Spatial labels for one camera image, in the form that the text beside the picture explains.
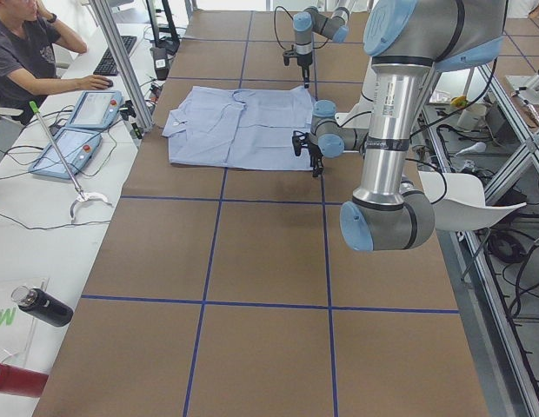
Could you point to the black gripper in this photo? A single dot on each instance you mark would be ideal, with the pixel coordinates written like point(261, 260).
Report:
point(302, 61)
point(314, 153)

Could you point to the light blue striped shirt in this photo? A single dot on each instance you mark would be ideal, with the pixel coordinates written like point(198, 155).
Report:
point(239, 128)

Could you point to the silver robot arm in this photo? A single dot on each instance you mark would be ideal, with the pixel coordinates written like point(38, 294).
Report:
point(409, 44)
point(311, 21)

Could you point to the upper teach pendant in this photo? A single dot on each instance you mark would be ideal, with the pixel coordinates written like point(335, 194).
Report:
point(95, 110)

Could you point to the teach pendant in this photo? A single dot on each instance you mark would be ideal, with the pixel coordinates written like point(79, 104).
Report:
point(77, 147)
point(95, 110)

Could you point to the reacher grabber tool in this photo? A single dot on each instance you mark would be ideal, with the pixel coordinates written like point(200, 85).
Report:
point(82, 195)

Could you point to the lower teach pendant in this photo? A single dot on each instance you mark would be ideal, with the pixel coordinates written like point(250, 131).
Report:
point(77, 147)

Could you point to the person in grey shirt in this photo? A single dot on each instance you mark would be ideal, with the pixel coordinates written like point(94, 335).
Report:
point(28, 72)

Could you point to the black water bottle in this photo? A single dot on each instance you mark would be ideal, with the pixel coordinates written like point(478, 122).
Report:
point(44, 307)

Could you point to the red bottle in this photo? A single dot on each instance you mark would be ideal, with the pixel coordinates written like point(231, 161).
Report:
point(21, 382)

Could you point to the aluminium frame post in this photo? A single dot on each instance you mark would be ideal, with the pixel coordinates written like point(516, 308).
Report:
point(114, 40)

